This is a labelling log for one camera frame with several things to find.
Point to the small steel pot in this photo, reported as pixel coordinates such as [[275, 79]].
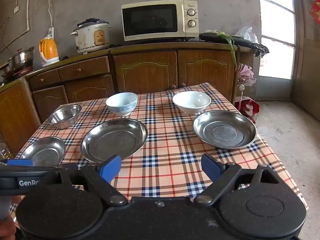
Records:
[[3, 68]]

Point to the plaid tablecloth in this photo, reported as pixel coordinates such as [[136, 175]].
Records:
[[170, 140]]

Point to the cream microwave oven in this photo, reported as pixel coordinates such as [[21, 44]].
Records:
[[152, 21]]

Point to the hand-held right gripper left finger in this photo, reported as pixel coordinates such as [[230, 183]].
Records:
[[111, 167]]

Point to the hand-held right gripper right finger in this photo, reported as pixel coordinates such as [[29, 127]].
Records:
[[210, 166]]

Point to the plain white bowl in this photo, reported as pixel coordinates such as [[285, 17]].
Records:
[[191, 102]]

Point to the green onion leaf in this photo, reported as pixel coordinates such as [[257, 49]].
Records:
[[231, 45]]

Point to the grey door panel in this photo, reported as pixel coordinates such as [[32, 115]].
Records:
[[307, 55]]

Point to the steel cooking pot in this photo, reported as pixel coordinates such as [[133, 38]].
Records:
[[20, 58]]

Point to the single-door wooden cabinet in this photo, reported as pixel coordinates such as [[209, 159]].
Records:
[[15, 115]]

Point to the double-door wooden cabinet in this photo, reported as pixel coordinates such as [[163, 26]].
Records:
[[150, 72]]

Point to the glazed door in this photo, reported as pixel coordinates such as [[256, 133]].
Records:
[[275, 55]]

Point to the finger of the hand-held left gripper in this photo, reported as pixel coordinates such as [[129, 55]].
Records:
[[20, 162]]

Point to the shallow steel plate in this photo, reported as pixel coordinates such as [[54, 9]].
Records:
[[112, 142], [47, 152], [225, 130]]

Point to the red gift bag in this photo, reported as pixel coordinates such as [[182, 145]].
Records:
[[250, 110]]

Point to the deep steel bowl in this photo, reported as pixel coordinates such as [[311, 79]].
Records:
[[63, 117]]

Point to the white wall socket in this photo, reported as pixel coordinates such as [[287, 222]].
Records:
[[16, 9]]

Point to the white rice cooker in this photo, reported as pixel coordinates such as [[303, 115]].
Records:
[[92, 37]]

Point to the blue patterned white bowl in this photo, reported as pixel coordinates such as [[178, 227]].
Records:
[[121, 103]]

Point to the pink fabric bundle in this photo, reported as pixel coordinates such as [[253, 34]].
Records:
[[246, 75]]

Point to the orange electric kettle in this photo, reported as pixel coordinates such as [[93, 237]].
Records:
[[48, 50]]

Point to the black tray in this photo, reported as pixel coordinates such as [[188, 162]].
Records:
[[247, 43]]

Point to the red induction cooker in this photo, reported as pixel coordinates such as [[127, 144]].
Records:
[[20, 73]]

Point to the clear plastic bag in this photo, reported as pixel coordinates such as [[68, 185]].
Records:
[[247, 33]]

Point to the red paper decoration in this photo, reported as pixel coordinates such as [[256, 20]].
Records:
[[315, 8]]

